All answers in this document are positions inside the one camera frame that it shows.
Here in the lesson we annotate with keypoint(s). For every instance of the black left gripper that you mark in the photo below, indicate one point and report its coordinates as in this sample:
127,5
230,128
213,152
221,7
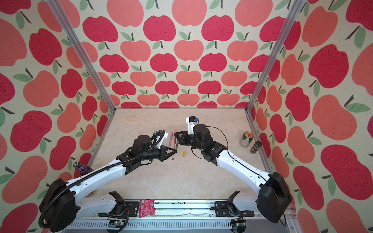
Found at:
163,155

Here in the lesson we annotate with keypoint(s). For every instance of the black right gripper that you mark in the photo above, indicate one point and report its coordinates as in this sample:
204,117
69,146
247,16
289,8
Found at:
181,141

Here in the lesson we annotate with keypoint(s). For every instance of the pink pen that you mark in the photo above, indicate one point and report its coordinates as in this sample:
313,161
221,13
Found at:
171,140

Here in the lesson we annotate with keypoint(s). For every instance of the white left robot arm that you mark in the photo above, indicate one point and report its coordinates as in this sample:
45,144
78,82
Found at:
66,201

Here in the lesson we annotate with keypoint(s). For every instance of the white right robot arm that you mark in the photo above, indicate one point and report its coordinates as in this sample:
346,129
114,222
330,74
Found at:
273,195

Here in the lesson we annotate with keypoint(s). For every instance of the pink snack packet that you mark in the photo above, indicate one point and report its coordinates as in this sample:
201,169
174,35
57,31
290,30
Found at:
146,207

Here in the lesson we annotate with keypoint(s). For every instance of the green drink can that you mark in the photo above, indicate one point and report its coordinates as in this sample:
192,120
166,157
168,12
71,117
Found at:
246,139

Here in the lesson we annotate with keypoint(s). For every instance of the brown spice jar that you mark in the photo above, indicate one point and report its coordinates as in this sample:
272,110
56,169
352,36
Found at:
257,145

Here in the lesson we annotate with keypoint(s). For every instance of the clear plastic cup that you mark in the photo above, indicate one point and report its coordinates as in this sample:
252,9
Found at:
92,194

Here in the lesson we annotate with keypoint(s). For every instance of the purple drink bottle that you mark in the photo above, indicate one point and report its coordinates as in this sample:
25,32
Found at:
83,170

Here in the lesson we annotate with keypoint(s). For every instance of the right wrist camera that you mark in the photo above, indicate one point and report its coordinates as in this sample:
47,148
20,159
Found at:
191,122

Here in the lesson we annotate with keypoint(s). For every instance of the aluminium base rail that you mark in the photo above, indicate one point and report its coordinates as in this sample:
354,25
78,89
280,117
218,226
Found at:
178,215

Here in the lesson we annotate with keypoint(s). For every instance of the aluminium frame post right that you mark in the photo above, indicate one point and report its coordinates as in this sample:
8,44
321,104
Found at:
279,44

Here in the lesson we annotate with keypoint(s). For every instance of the aluminium frame post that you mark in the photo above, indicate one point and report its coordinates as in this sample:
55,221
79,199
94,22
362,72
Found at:
279,44
63,20

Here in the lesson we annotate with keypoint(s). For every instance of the aluminium frame post left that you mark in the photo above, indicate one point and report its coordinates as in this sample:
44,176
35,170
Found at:
63,20

